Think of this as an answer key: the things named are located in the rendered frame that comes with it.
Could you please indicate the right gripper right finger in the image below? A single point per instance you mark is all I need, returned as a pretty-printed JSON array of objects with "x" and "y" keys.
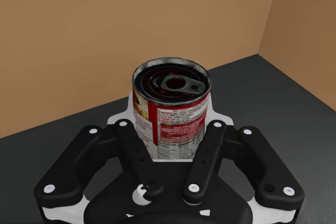
[{"x": 262, "y": 161}]

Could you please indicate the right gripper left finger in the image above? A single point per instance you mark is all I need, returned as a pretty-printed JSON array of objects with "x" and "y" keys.
[{"x": 76, "y": 161}]

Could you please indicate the red and white can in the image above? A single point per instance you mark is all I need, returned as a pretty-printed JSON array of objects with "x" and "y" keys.
[{"x": 172, "y": 113}]

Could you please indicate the tall board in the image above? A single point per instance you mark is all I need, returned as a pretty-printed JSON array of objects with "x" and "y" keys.
[{"x": 78, "y": 37}]

